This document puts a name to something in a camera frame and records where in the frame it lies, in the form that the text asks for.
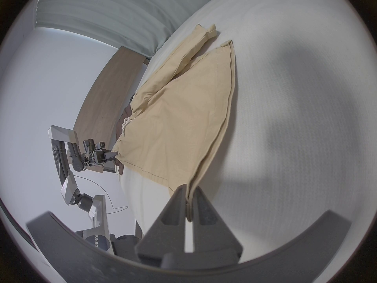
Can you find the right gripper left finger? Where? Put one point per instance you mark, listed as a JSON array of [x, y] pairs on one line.
[[156, 240]]

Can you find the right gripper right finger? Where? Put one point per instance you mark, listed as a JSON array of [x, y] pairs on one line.
[[221, 240]]

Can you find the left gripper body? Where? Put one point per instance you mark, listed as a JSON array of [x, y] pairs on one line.
[[103, 157]]

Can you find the tan shorts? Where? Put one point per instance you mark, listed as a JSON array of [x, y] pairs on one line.
[[176, 122]]

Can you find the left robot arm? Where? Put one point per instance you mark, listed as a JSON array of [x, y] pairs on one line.
[[61, 133]]

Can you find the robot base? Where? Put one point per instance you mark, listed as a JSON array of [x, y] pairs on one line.
[[100, 240]]

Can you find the bed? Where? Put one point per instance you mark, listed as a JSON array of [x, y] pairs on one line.
[[294, 99]]

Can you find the brown garment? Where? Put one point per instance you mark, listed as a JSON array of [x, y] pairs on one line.
[[123, 125]]

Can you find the pale green curtain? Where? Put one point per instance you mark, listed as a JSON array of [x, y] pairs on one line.
[[103, 16]]

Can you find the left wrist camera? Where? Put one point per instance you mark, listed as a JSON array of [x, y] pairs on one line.
[[101, 145]]

